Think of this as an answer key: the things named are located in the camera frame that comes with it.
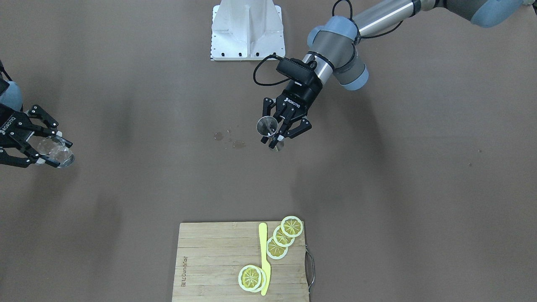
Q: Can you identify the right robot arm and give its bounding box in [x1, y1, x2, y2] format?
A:
[0, 65, 75, 169]

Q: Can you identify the lemon slice under top slice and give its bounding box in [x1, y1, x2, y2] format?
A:
[257, 269, 267, 291]

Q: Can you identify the lemon slice row upper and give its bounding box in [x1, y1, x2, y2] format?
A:
[266, 237, 288, 260]

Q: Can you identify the clear glass cup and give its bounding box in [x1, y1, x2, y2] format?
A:
[36, 135, 75, 169]

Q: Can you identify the lemon slice row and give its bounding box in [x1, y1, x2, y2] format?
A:
[272, 225, 295, 248]
[266, 237, 288, 260]
[280, 216, 304, 238]

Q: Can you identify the steel jigger measuring cup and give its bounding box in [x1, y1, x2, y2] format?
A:
[256, 115, 284, 152]

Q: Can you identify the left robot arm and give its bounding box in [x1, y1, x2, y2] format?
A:
[256, 0, 536, 151]

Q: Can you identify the lemon slice row middle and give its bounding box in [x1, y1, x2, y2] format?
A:
[272, 225, 295, 248]

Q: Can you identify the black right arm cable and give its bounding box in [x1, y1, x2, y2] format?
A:
[253, 0, 404, 87]

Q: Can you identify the lemon slice row lower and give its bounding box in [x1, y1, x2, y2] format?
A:
[280, 216, 304, 238]

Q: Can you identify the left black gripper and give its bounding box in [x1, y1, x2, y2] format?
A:
[261, 80, 323, 150]

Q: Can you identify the white metal base plate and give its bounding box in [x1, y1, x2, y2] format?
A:
[210, 0, 286, 61]

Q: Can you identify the yellow plastic knife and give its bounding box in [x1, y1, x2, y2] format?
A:
[258, 222, 271, 296]

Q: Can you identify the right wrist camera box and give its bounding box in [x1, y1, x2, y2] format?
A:
[276, 57, 317, 85]

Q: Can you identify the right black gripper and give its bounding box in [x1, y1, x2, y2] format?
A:
[0, 104, 62, 168]

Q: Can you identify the lemon slice on knife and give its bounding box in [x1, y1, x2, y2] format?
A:
[237, 265, 261, 293]

